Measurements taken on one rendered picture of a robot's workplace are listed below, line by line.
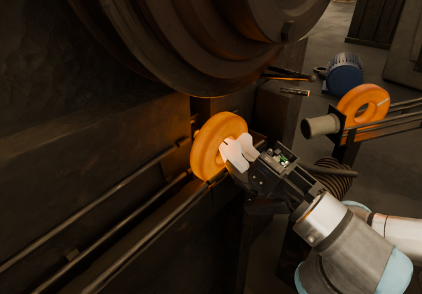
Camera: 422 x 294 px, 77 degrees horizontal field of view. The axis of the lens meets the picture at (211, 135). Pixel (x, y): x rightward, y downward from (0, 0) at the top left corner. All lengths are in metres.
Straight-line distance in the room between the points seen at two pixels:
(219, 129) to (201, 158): 0.06
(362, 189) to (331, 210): 1.25
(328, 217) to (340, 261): 0.07
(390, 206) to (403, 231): 1.06
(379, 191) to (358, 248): 1.29
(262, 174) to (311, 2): 0.27
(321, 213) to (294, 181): 0.07
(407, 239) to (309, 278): 0.19
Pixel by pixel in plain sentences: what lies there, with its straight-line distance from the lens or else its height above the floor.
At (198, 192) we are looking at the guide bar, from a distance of 0.50.
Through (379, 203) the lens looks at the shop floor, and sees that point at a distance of 1.68.
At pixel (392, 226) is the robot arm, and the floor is 0.64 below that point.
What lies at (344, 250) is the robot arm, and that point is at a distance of 0.48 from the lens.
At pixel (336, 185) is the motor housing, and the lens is 0.87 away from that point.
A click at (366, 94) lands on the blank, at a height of 0.76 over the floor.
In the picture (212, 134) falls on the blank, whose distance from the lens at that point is 0.49.
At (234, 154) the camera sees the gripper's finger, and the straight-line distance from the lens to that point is 0.51.
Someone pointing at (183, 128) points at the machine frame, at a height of 0.78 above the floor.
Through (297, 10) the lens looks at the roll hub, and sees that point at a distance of 0.40.
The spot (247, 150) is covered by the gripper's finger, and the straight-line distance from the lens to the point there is 0.54.
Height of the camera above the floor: 1.07
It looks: 34 degrees down
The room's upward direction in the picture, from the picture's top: straight up
